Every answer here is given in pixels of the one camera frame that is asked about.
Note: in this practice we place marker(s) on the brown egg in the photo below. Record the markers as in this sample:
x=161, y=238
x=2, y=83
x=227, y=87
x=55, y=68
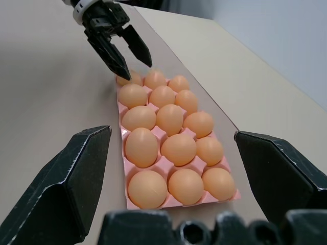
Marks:
x=169, y=120
x=141, y=147
x=138, y=118
x=135, y=79
x=178, y=149
x=155, y=79
x=186, y=102
x=198, y=124
x=147, y=189
x=133, y=95
x=162, y=97
x=178, y=83
x=185, y=186
x=209, y=151
x=219, y=183

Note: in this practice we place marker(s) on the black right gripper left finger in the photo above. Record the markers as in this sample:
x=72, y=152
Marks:
x=58, y=183

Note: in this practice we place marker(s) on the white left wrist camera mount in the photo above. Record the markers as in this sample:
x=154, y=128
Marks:
x=78, y=14

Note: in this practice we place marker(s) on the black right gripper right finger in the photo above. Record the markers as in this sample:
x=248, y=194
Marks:
x=278, y=168

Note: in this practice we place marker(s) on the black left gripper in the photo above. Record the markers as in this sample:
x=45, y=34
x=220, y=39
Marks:
x=104, y=19

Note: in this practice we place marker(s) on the pink plastic egg tray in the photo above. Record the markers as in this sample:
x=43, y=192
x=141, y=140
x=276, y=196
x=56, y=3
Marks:
x=163, y=167

